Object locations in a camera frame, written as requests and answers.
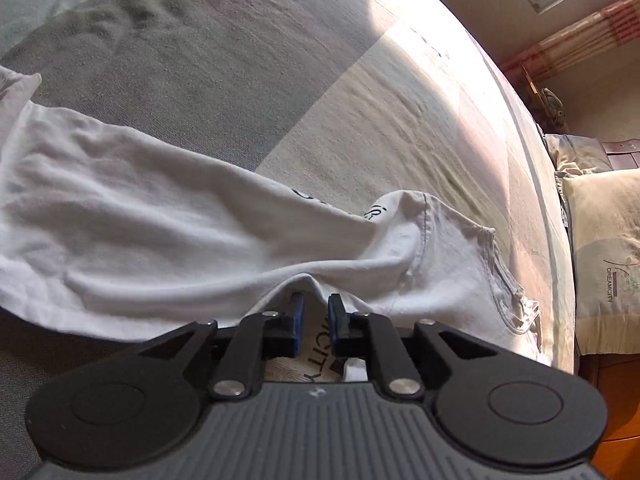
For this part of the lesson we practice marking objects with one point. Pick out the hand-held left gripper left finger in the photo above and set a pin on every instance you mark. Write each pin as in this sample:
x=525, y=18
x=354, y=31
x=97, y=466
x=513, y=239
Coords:
x=297, y=325

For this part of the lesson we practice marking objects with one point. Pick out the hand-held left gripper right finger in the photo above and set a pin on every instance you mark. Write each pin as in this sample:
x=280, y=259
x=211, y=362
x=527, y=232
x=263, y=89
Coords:
x=335, y=325

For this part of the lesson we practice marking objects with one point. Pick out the white lettered t-shirt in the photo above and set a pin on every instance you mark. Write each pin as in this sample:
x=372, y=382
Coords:
x=150, y=210

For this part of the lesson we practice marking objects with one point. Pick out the patchwork floral bedsheet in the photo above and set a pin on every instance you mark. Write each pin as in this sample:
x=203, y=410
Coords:
x=200, y=60

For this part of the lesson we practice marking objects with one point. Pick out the cream printed pillow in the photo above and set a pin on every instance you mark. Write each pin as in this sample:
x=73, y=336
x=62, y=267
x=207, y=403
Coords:
x=605, y=240

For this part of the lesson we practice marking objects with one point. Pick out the grey patchwork pillow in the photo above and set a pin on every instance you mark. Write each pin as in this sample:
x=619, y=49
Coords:
x=575, y=152

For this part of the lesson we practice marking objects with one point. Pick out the wooden headboard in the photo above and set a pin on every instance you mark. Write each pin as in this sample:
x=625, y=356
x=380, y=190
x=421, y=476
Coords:
x=620, y=410

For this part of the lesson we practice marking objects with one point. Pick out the pink plaid curtain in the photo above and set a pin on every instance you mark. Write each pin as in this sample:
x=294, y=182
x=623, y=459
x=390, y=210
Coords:
x=565, y=40

